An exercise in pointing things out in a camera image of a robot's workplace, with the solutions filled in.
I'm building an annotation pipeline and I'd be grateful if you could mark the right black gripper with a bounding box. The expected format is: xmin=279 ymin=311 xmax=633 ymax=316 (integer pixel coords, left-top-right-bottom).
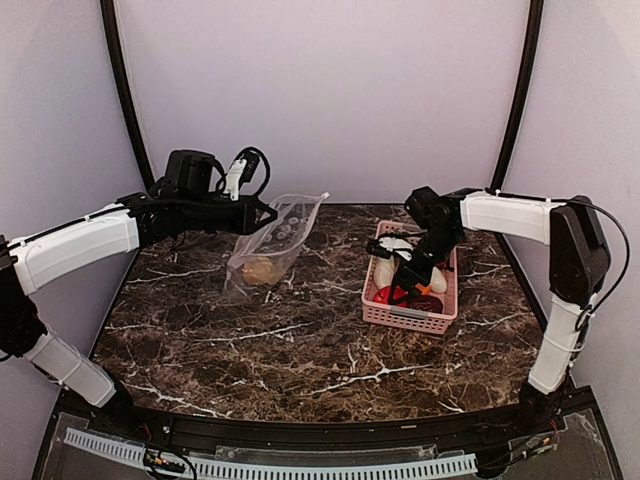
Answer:
xmin=388 ymin=226 xmax=462 ymax=304

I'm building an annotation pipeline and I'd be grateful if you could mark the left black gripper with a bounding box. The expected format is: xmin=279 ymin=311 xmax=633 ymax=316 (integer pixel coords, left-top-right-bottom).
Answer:
xmin=180 ymin=193 xmax=278 ymax=235

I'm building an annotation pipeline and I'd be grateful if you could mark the red toy apple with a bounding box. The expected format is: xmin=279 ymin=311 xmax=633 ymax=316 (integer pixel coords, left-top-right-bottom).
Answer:
xmin=373 ymin=286 xmax=389 ymax=305

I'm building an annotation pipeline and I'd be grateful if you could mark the dark red toy beet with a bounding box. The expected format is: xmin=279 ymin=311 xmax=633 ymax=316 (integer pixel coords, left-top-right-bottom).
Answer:
xmin=406 ymin=295 xmax=444 ymax=314

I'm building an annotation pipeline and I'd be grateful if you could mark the white toy radish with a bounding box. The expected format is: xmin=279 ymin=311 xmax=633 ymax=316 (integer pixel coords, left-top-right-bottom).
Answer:
xmin=373 ymin=256 xmax=396 ymax=289
xmin=429 ymin=267 xmax=448 ymax=294

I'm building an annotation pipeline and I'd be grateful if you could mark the clear zip top bag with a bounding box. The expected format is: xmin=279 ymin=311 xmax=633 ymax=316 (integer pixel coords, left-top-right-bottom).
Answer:
xmin=223 ymin=192 xmax=330 ymax=300

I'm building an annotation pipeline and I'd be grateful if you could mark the yellow toy lemon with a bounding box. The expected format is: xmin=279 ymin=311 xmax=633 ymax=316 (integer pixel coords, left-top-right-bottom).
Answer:
xmin=242 ymin=256 xmax=279 ymax=286

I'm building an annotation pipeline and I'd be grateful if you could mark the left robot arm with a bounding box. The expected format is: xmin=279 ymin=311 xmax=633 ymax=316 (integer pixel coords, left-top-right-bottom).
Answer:
xmin=1 ymin=147 xmax=278 ymax=436

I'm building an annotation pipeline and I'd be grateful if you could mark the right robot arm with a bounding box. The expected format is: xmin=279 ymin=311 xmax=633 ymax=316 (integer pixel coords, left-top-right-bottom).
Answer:
xmin=367 ymin=187 xmax=611 ymax=434

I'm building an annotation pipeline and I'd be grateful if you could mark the pink plastic basket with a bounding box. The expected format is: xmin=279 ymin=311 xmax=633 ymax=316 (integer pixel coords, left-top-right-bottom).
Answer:
xmin=361 ymin=248 xmax=458 ymax=335

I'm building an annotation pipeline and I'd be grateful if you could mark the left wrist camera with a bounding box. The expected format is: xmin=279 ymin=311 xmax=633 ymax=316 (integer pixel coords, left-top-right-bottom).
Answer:
xmin=215 ymin=146 xmax=271 ymax=202

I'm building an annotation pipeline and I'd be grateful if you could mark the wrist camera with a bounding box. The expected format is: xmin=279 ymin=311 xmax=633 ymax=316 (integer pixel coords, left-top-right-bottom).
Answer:
xmin=215 ymin=146 xmax=271 ymax=202
xmin=366 ymin=236 xmax=414 ymax=261

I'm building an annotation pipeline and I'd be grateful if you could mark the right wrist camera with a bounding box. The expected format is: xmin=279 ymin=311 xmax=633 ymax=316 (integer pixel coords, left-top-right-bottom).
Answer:
xmin=366 ymin=236 xmax=414 ymax=261

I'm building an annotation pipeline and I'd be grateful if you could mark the left black frame post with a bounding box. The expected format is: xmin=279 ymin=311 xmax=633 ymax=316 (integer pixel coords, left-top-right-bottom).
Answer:
xmin=99 ymin=0 xmax=155 ymax=189

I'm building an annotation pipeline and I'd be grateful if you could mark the black frame post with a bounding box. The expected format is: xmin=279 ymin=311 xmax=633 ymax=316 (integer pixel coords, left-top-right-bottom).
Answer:
xmin=99 ymin=0 xmax=155 ymax=189
xmin=489 ymin=0 xmax=544 ymax=190

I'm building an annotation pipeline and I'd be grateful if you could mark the black front rail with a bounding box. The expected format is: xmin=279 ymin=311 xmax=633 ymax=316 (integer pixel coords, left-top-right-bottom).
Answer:
xmin=47 ymin=387 xmax=594 ymax=454

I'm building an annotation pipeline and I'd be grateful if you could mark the white slotted cable duct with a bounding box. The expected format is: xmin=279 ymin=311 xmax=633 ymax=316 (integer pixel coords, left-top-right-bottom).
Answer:
xmin=63 ymin=427 xmax=478 ymax=480

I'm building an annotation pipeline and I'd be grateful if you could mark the right black frame post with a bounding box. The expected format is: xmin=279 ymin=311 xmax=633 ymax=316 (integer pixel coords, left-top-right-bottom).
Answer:
xmin=489 ymin=0 xmax=544 ymax=190

